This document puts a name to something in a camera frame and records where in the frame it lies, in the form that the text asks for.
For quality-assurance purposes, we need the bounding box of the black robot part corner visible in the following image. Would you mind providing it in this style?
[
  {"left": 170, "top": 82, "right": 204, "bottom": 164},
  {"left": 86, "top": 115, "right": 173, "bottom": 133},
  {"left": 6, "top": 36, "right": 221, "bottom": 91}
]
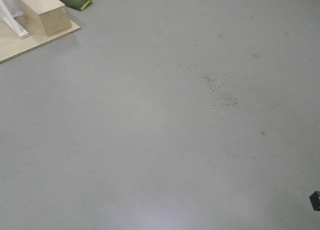
[{"left": 309, "top": 191, "right": 320, "bottom": 211}]

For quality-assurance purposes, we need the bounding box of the light wooden box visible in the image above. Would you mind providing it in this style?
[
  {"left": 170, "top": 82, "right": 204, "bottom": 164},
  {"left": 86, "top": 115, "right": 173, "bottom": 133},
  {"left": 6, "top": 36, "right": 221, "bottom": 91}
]
[{"left": 17, "top": 0, "right": 72, "bottom": 37}]

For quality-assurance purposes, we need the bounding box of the wooden base platform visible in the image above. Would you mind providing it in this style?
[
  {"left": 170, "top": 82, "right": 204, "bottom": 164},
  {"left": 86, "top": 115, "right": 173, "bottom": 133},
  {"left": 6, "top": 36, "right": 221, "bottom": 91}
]
[{"left": 0, "top": 16, "right": 81, "bottom": 63}]

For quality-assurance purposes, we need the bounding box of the white support brace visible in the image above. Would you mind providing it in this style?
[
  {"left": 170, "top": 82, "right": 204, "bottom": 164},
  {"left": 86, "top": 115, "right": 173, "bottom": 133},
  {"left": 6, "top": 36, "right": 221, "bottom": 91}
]
[{"left": 0, "top": 0, "right": 29, "bottom": 39}]

